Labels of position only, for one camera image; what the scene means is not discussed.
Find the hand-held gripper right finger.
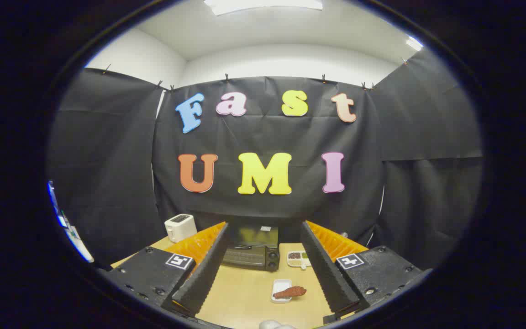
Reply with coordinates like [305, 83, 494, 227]
[300, 221, 428, 320]

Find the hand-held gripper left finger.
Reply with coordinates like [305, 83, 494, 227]
[101, 222, 231, 318]

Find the red meat piece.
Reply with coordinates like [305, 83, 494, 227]
[273, 286, 307, 300]

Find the black toaster oven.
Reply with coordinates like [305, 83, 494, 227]
[221, 223, 281, 272]

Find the white toaster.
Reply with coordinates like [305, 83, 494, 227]
[164, 214, 198, 243]

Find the white divided plate with beans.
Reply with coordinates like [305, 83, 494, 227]
[287, 250, 311, 270]

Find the white rectangular tray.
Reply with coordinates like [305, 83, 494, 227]
[271, 279, 292, 303]

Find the black backdrop cloth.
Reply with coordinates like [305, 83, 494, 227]
[46, 48, 484, 270]

